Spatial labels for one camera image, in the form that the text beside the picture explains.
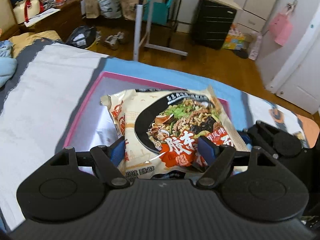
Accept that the brown paper bag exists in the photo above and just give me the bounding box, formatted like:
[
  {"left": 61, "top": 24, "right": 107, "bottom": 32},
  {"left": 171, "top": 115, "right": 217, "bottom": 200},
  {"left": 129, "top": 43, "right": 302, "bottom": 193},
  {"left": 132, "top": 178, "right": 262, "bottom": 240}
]
[{"left": 85, "top": 0, "right": 100, "bottom": 18}]

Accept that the blue plush toy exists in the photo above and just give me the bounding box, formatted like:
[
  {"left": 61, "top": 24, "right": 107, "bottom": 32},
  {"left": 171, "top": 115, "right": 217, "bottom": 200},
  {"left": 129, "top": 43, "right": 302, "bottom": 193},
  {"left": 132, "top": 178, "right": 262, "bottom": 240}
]
[{"left": 0, "top": 40, "right": 17, "bottom": 88}]

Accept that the pink paper bag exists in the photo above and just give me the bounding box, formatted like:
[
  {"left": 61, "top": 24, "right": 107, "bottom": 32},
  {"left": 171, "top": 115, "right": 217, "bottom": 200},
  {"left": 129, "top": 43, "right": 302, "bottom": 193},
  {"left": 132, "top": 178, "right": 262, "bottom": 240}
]
[{"left": 268, "top": 13, "right": 293, "bottom": 46}]

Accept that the white door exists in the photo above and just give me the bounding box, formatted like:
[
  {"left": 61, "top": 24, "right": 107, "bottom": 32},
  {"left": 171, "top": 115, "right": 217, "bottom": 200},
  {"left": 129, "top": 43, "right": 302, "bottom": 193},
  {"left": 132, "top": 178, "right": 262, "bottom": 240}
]
[{"left": 268, "top": 29, "right": 319, "bottom": 114}]

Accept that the white folding desk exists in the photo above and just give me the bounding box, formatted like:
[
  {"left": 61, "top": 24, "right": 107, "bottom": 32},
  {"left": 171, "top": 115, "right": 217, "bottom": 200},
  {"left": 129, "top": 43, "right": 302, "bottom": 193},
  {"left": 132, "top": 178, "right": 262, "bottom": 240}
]
[{"left": 133, "top": 0, "right": 242, "bottom": 62}]

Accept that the pink storage box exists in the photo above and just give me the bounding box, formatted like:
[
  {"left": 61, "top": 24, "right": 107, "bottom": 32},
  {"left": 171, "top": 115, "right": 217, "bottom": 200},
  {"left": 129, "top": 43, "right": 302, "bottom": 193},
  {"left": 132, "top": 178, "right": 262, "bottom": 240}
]
[{"left": 62, "top": 71, "right": 231, "bottom": 151}]

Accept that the instant noodle packet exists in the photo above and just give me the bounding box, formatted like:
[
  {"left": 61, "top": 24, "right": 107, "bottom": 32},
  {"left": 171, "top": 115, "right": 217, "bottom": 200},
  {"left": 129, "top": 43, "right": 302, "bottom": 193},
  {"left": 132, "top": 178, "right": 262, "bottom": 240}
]
[{"left": 101, "top": 87, "right": 247, "bottom": 181}]

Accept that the white pink pouch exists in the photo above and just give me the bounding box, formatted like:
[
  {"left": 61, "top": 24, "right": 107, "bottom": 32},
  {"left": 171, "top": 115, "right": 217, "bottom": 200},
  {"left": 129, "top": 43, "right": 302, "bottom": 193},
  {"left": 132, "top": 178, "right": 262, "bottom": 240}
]
[{"left": 247, "top": 31, "right": 263, "bottom": 61}]

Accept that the teal shopping bag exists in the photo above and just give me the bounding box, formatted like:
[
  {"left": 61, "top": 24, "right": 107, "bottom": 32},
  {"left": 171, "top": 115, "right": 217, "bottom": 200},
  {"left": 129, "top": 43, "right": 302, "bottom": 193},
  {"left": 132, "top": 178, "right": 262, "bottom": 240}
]
[{"left": 143, "top": 0, "right": 173, "bottom": 25}]

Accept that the black suitcase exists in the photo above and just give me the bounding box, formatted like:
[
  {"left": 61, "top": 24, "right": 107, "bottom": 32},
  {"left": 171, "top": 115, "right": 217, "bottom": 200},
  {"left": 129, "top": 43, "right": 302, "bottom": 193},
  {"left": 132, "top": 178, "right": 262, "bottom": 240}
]
[{"left": 190, "top": 0, "right": 237, "bottom": 50}]

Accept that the colourful gift bag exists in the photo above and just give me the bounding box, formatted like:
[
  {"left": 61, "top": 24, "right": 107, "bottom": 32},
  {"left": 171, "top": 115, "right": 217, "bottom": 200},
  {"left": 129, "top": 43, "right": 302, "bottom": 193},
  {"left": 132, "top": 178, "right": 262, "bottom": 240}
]
[{"left": 222, "top": 24, "right": 246, "bottom": 50}]

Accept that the wooden nightstand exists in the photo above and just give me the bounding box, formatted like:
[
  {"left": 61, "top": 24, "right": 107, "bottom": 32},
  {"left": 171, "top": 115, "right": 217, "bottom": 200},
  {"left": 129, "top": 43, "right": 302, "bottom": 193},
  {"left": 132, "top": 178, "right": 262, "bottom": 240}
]
[{"left": 19, "top": 0, "right": 84, "bottom": 42}]

